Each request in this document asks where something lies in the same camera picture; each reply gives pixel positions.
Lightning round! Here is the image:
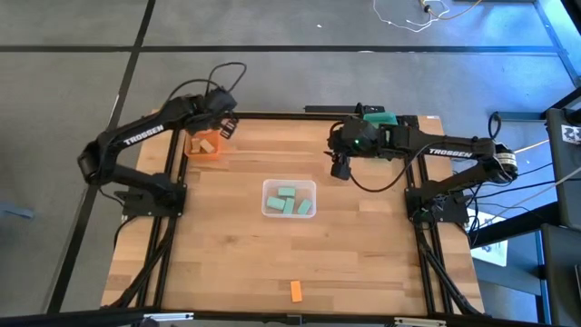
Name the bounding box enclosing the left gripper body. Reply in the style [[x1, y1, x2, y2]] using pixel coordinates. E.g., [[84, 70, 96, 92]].
[[192, 88, 237, 131]]

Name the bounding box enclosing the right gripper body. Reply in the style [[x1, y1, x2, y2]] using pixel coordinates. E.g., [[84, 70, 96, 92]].
[[327, 118, 387, 160]]

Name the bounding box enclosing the teal plastic bin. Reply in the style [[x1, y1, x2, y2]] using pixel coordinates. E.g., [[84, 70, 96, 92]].
[[361, 111, 399, 129]]

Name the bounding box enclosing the orange plastic bin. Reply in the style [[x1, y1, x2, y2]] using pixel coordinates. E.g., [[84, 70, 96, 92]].
[[183, 128, 222, 161]]

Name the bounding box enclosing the black flat bar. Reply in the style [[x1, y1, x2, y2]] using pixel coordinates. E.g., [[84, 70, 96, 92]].
[[303, 104, 386, 114]]

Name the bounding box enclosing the clear plastic bin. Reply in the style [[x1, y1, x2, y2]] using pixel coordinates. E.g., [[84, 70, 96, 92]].
[[261, 178, 319, 220]]

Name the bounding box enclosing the blue metal bar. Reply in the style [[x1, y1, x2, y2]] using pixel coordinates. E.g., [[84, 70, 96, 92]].
[[493, 110, 548, 122]]

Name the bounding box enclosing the white paper sheet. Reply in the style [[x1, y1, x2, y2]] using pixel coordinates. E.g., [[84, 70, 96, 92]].
[[469, 212, 508, 268]]

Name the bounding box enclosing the black floor beam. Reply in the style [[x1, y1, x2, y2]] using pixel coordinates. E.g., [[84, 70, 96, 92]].
[[469, 202, 560, 249]]

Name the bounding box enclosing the black seat with tag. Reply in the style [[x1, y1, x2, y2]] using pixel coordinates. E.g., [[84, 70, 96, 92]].
[[544, 85, 581, 228]]

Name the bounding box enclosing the black and white fiducial tag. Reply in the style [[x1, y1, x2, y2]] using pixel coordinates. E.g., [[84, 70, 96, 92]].
[[561, 124, 581, 145]]

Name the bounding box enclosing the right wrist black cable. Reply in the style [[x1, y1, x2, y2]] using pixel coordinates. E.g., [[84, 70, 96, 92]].
[[349, 149, 426, 194]]

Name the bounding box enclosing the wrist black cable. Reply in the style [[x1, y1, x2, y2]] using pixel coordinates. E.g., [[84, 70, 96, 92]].
[[167, 62, 249, 105], [349, 149, 426, 194]]

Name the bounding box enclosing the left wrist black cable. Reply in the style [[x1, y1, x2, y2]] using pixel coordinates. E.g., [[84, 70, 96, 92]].
[[167, 62, 249, 105]]

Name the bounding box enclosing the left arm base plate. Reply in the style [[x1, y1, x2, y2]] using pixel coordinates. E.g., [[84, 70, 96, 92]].
[[113, 181, 188, 218]]

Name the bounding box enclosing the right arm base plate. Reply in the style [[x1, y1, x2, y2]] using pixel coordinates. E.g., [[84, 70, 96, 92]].
[[405, 187, 469, 224]]

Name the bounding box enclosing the white floor cable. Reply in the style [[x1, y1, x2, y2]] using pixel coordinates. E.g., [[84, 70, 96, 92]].
[[372, 0, 451, 34]]

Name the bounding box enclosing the black cable bundle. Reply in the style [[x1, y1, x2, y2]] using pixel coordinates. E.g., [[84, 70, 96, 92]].
[[106, 216, 179, 310], [415, 222, 482, 317]]

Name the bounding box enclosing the pale yellow cable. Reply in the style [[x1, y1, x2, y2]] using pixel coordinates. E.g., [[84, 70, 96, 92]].
[[512, 138, 551, 155]]

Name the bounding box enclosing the silver metal bracket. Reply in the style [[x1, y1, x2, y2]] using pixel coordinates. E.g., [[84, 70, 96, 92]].
[[393, 316, 447, 327], [143, 312, 195, 324]]

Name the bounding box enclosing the black aluminium table frame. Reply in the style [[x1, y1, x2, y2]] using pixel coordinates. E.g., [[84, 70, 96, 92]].
[[102, 110, 485, 319]]

